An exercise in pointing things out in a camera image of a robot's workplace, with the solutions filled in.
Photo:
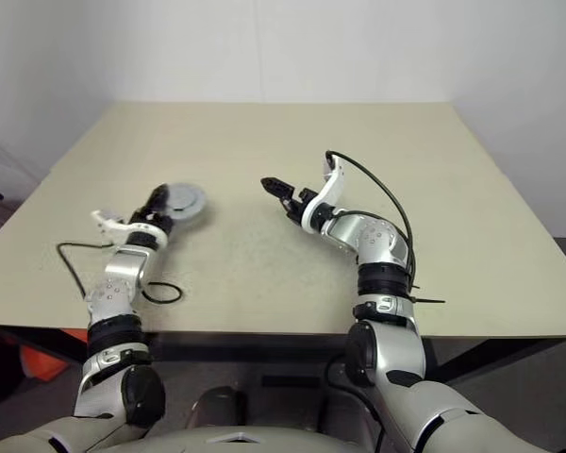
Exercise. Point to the grey round motor lid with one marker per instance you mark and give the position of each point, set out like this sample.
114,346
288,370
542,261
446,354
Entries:
185,196

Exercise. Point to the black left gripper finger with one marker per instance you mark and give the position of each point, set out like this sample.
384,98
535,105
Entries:
159,198

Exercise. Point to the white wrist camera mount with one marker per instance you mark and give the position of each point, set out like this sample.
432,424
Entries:
108,224
330,189

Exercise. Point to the black metal table frame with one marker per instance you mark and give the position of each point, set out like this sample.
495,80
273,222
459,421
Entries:
245,347

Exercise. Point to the orange fabric bag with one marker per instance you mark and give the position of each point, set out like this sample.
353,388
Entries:
42,365

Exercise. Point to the black bag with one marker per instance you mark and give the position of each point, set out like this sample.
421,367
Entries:
0,373

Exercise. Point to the grey robot torso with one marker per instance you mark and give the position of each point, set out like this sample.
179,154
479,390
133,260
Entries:
245,444

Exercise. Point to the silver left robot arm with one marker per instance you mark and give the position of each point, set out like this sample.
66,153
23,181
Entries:
118,269

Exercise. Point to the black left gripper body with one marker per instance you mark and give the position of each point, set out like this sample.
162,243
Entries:
147,217

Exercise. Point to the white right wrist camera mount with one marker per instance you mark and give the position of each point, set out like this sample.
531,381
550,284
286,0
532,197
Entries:
330,189

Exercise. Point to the dark brown rounded shape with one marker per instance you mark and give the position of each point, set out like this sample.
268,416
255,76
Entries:
221,406

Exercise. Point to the grey round motor housing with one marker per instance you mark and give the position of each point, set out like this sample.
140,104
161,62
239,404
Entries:
199,213

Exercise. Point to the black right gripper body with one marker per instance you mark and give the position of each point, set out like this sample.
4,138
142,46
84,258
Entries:
298,203

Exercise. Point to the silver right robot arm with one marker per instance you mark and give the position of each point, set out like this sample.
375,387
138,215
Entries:
372,236

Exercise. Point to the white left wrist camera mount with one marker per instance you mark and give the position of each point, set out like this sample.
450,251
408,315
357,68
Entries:
108,224

